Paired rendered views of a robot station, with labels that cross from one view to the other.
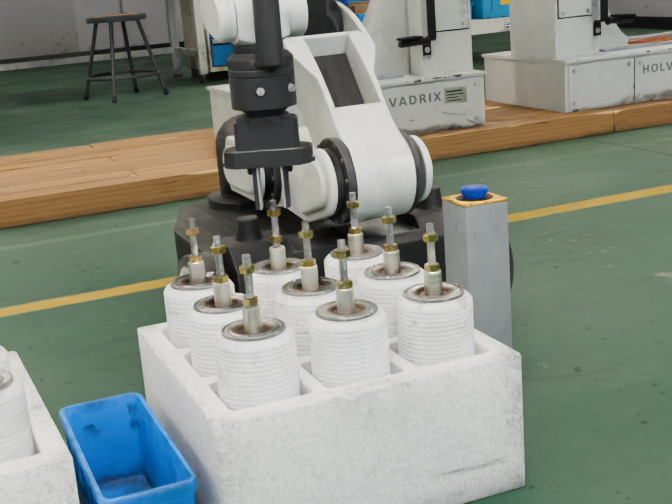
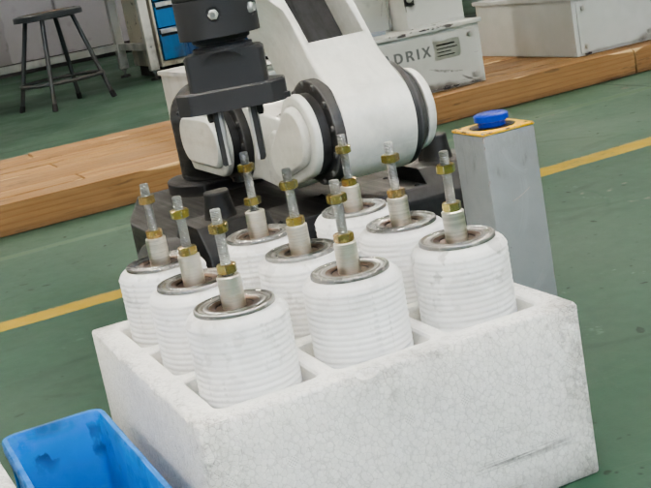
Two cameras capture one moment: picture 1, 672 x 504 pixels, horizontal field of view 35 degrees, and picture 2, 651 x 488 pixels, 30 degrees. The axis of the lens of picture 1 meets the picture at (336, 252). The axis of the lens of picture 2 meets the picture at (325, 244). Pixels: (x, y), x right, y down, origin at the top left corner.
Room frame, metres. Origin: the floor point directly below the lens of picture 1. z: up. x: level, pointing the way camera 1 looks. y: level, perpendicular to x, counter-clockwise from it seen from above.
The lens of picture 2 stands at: (0.12, 0.01, 0.55)
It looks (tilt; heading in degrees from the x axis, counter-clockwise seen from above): 14 degrees down; 0
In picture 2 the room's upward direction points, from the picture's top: 11 degrees counter-clockwise
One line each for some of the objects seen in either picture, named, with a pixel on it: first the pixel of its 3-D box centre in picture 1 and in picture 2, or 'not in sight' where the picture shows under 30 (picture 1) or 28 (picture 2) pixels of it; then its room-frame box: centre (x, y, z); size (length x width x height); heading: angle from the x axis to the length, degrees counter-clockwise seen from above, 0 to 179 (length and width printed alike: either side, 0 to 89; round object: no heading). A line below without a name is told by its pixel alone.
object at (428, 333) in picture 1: (437, 361); (471, 326); (1.27, -0.12, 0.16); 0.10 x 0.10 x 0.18
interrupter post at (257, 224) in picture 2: (277, 258); (257, 224); (1.45, 0.08, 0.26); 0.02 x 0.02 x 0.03
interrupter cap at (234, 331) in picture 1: (253, 329); (234, 305); (1.19, 0.10, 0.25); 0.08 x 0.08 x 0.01
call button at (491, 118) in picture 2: (474, 193); (491, 121); (1.52, -0.21, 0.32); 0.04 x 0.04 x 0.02
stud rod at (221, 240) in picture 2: (249, 286); (223, 249); (1.19, 0.10, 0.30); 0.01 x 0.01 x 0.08
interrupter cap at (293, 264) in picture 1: (278, 267); (259, 235); (1.45, 0.08, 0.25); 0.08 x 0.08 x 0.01
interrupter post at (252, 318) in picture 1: (252, 319); (232, 291); (1.19, 0.10, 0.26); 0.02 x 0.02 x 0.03
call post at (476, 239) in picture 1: (478, 301); (511, 256); (1.52, -0.20, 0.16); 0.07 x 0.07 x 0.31; 22
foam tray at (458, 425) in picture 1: (320, 402); (328, 396); (1.34, 0.04, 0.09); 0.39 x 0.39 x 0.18; 22
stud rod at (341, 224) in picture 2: (343, 270); (340, 219); (1.23, -0.01, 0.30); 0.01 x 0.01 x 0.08
